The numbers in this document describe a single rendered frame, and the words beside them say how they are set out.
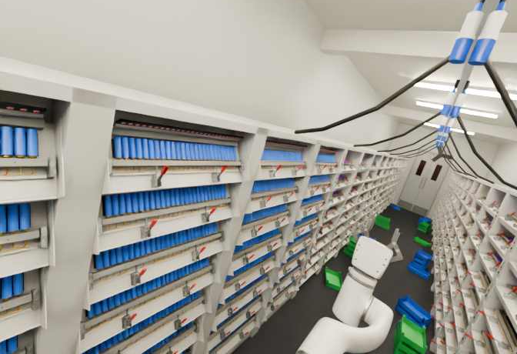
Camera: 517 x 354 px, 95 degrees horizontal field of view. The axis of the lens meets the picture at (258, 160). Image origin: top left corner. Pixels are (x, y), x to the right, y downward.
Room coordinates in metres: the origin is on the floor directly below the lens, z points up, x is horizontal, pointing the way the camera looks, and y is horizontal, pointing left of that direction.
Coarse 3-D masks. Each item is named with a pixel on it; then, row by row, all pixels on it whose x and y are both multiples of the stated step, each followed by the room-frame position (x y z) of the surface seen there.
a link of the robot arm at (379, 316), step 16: (384, 304) 0.64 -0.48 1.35; (320, 320) 0.58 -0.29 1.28; (336, 320) 0.58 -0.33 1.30; (368, 320) 0.62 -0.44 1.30; (384, 320) 0.59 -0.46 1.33; (320, 336) 0.53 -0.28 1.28; (336, 336) 0.53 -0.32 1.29; (352, 336) 0.54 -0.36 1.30; (368, 336) 0.54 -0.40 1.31; (384, 336) 0.56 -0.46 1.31; (304, 352) 0.49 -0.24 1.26; (320, 352) 0.49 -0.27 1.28; (336, 352) 0.50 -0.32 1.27; (352, 352) 0.55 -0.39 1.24
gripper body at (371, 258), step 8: (360, 240) 0.73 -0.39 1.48; (368, 240) 0.72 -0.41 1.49; (360, 248) 0.72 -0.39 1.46; (368, 248) 0.71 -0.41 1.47; (376, 248) 0.70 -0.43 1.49; (384, 248) 0.69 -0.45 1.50; (360, 256) 0.70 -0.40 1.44; (368, 256) 0.69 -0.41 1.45; (376, 256) 0.68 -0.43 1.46; (384, 256) 0.68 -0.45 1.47; (352, 264) 0.71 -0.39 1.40; (360, 264) 0.69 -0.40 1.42; (368, 264) 0.68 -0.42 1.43; (376, 264) 0.68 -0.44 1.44; (384, 264) 0.67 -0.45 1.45; (368, 272) 0.67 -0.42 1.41; (376, 272) 0.67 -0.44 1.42
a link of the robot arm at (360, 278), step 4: (352, 268) 0.71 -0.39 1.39; (348, 272) 0.71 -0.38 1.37; (352, 272) 0.69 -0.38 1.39; (356, 272) 0.68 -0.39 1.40; (360, 272) 0.68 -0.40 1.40; (352, 276) 0.68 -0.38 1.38; (356, 276) 0.67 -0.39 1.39; (360, 276) 0.67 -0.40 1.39; (364, 276) 0.67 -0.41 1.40; (368, 276) 0.67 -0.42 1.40; (356, 280) 0.67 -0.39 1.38; (360, 280) 0.66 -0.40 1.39; (364, 280) 0.66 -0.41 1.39; (368, 280) 0.66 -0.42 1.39; (372, 280) 0.67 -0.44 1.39; (376, 280) 0.68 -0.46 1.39; (364, 284) 0.66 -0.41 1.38; (368, 284) 0.65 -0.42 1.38; (372, 284) 0.66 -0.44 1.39; (372, 288) 0.66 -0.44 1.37
